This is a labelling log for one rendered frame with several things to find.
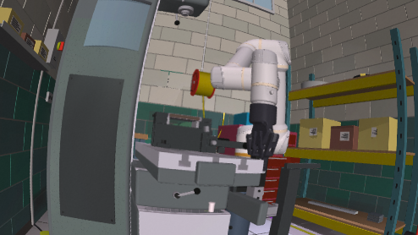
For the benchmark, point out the red tool cabinet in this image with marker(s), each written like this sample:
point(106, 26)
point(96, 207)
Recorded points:
point(272, 179)

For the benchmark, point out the window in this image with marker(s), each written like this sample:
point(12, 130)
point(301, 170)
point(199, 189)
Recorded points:
point(259, 5)

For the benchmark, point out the grey milling machine body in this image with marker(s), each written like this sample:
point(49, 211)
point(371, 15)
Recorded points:
point(98, 130)

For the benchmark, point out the grey stop dog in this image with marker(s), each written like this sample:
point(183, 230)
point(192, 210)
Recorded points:
point(215, 173)

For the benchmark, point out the grey flat bar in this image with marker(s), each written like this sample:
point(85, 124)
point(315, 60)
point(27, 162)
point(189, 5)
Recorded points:
point(333, 207)

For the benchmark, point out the white control box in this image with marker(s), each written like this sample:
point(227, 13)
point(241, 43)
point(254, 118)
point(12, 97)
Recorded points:
point(52, 45)

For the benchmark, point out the maroon box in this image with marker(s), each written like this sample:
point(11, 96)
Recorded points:
point(228, 133)

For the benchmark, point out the dark vise lever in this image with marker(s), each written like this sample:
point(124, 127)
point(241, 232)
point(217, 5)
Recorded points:
point(230, 143)

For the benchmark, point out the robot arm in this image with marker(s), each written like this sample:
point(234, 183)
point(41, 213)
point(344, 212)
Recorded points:
point(263, 71)

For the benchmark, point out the black-knobbed feed lever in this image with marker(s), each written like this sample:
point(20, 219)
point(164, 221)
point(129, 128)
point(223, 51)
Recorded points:
point(186, 193)

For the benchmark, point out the red and yellow spool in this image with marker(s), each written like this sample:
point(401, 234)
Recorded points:
point(202, 84)

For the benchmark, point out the dark grey stand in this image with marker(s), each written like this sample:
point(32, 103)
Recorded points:
point(287, 195)

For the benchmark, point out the dark wall shelf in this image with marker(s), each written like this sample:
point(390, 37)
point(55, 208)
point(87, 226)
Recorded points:
point(23, 54)

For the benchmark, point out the blue box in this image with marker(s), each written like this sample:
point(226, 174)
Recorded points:
point(242, 118)

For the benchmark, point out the brown cardboard box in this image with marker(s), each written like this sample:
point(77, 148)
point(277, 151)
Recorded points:
point(343, 137)

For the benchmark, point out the yellow and black tape measure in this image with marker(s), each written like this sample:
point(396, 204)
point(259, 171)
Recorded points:
point(361, 75)

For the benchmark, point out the yellow cardboard box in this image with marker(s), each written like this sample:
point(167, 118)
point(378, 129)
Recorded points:
point(316, 133)
point(377, 133)

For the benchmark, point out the small white cup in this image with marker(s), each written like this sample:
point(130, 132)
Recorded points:
point(212, 206)

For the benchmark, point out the white wall pipe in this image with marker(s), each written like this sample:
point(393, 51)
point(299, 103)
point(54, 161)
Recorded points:
point(34, 147)

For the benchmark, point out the teal and yellow shelf unit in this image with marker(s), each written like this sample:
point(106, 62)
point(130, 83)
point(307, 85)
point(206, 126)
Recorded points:
point(396, 156)

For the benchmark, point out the dark blue drum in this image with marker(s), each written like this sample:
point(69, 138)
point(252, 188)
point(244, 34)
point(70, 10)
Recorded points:
point(238, 226)

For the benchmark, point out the white wall socket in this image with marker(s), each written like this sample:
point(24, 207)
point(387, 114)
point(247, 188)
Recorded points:
point(49, 97)

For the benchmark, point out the orange bar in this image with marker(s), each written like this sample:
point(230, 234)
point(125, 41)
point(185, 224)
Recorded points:
point(141, 136)

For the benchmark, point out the brown wear plate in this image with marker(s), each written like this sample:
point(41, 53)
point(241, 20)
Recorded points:
point(184, 116)

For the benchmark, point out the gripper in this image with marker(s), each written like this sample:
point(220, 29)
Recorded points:
point(263, 114)

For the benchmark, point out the dark grey block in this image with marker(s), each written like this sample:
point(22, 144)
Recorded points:
point(375, 217)

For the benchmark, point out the dark grey vise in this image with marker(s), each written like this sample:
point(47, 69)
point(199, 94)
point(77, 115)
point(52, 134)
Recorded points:
point(178, 135)

